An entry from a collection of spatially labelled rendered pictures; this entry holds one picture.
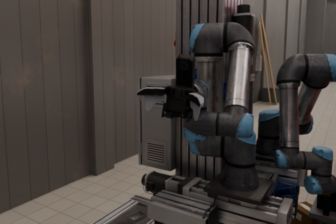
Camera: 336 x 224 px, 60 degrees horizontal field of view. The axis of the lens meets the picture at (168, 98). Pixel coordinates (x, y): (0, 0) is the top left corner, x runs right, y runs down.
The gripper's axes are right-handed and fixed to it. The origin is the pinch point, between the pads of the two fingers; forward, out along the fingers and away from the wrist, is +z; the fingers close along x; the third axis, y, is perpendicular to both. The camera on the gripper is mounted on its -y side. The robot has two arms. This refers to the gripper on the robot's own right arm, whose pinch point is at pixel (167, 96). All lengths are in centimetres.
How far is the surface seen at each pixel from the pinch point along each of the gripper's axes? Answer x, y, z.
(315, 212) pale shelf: -63, 71, -115
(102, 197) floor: 105, 140, -176
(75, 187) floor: 143, 145, -188
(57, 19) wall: 179, -24, -188
